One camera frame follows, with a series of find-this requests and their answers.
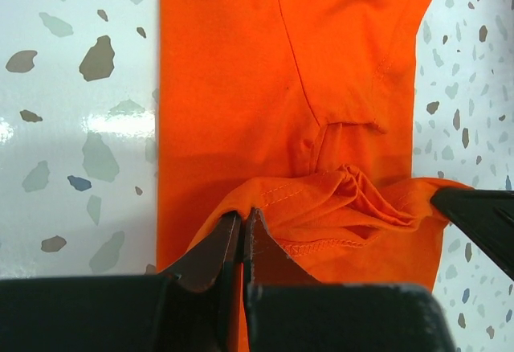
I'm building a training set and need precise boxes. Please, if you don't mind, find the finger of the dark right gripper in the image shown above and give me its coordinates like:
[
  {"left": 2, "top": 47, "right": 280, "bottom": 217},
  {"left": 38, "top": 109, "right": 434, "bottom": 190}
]
[{"left": 430, "top": 187, "right": 513, "bottom": 278}]

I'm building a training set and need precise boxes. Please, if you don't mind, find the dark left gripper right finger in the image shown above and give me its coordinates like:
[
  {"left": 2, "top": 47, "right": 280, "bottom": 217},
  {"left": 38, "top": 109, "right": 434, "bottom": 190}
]
[{"left": 243, "top": 209, "right": 454, "bottom": 352}]

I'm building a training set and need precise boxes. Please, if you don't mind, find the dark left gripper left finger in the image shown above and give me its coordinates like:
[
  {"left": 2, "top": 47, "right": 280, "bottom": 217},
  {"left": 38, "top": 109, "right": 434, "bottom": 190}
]
[{"left": 1, "top": 212, "right": 241, "bottom": 351}]

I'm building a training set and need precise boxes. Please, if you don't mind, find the orange t shirt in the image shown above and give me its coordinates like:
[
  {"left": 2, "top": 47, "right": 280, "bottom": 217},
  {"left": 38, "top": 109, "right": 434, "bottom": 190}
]
[{"left": 154, "top": 0, "right": 477, "bottom": 352}]

